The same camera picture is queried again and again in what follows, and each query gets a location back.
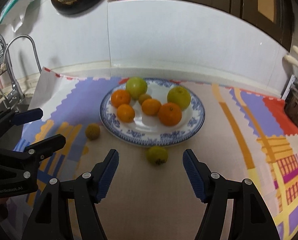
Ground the blue patterned white plate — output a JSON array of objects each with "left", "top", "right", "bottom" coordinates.
[{"left": 100, "top": 78, "right": 205, "bottom": 147}]

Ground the small green guava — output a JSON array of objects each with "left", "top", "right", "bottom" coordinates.
[{"left": 145, "top": 146, "right": 169, "bottom": 165}]

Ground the black frying pan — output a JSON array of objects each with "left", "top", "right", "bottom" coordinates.
[{"left": 51, "top": 0, "right": 101, "bottom": 15}]

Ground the small orange tangerine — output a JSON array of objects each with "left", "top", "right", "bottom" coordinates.
[{"left": 117, "top": 104, "right": 135, "bottom": 123}]

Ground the teal white plastic package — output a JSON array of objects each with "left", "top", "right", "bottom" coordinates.
[{"left": 0, "top": 0, "right": 34, "bottom": 32}]

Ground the small yellow-green fruit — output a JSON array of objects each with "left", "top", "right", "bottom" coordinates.
[{"left": 85, "top": 124, "right": 101, "bottom": 140}]

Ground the colourful patterned table mat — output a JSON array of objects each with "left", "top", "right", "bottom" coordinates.
[{"left": 14, "top": 69, "right": 298, "bottom": 239}]

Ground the chrome kitchen faucet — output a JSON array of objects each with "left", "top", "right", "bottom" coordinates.
[{"left": 1, "top": 34, "right": 42, "bottom": 107}]

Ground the large green apple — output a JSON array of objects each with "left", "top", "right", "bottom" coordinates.
[{"left": 167, "top": 86, "right": 191, "bottom": 111}]

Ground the small green fruit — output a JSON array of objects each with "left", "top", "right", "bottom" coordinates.
[{"left": 138, "top": 94, "right": 152, "bottom": 105}]

